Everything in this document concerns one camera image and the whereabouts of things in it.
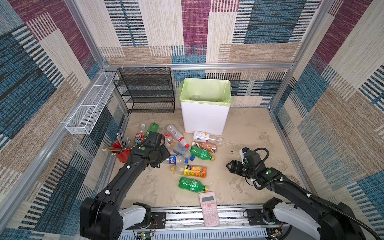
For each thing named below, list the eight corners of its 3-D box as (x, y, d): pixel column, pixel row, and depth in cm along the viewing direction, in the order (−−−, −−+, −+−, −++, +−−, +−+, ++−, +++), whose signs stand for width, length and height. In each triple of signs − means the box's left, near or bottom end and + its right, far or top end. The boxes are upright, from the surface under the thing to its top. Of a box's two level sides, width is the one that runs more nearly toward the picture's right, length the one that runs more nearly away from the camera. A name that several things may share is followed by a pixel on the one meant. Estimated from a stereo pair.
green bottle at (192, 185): (178, 187, 84) (177, 184, 80) (181, 179, 87) (180, 175, 83) (206, 197, 81) (207, 194, 77) (209, 188, 84) (209, 185, 80)
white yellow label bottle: (193, 143, 101) (193, 139, 97) (193, 135, 105) (193, 131, 102) (220, 143, 101) (221, 139, 97) (219, 134, 105) (220, 131, 102)
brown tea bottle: (191, 147, 99) (191, 144, 96) (194, 141, 102) (194, 138, 99) (214, 154, 96) (215, 151, 93) (216, 148, 99) (217, 144, 96)
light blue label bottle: (171, 149, 98) (170, 146, 95) (176, 143, 101) (175, 140, 98) (187, 159, 94) (186, 156, 91) (191, 153, 96) (191, 150, 93)
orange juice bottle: (171, 175, 89) (170, 171, 85) (173, 166, 92) (172, 162, 88) (206, 179, 87) (206, 176, 83) (207, 170, 90) (207, 167, 86)
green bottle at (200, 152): (188, 153, 98) (188, 150, 95) (193, 146, 101) (193, 143, 98) (210, 166, 92) (211, 163, 89) (215, 158, 96) (216, 155, 92)
